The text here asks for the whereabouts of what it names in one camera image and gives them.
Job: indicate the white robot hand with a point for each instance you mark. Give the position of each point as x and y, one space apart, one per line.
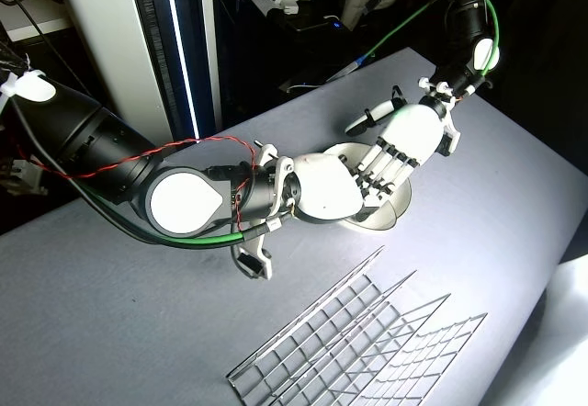
413 130
326 185

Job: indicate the black box with blue light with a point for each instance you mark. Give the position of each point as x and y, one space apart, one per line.
321 27

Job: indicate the white robot torso column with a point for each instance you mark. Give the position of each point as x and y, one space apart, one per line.
101 20

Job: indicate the white shelf board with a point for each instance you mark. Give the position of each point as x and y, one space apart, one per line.
32 25

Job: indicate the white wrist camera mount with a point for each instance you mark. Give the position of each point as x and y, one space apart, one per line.
452 142
257 263

